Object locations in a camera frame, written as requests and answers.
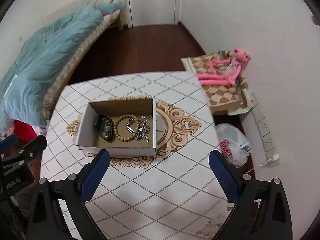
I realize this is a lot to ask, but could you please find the wooden bead bracelet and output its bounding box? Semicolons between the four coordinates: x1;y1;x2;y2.
113;114;139;143

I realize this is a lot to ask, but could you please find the black bangle bracelet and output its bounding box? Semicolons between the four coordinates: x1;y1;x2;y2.
94;113;115;143

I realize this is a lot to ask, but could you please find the thin silver chain necklace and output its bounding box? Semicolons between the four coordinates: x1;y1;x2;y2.
134;115;153;145

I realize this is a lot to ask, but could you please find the red cloth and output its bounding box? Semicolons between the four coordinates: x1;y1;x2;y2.
14;120;37;141

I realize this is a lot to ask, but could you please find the white plastic bag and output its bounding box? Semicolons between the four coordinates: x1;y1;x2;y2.
216;124;251;168

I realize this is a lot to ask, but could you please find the white charger plug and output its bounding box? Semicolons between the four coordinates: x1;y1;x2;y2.
272;154;279;161

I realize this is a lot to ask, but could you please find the beige checkered mattress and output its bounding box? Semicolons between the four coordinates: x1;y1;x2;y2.
42;9;121;120

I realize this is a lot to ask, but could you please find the white diamond pattern tablecloth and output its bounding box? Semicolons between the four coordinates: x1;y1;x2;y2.
41;72;227;239

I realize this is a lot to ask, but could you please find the white cardboard box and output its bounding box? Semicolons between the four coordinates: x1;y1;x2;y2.
75;98;157;158

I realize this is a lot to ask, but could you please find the teal blue duvet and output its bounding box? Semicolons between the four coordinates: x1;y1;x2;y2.
1;5;107;135

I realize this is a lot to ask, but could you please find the brown checkered folded cloth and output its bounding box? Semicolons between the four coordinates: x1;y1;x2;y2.
181;49;253;115

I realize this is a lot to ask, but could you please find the pink panther plush toy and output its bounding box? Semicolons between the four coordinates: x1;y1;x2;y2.
197;49;251;86

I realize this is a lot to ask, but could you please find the white door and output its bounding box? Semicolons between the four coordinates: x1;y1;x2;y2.
127;0;180;27

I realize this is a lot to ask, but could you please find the white wall power strip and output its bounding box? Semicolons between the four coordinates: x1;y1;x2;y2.
249;92;280;167

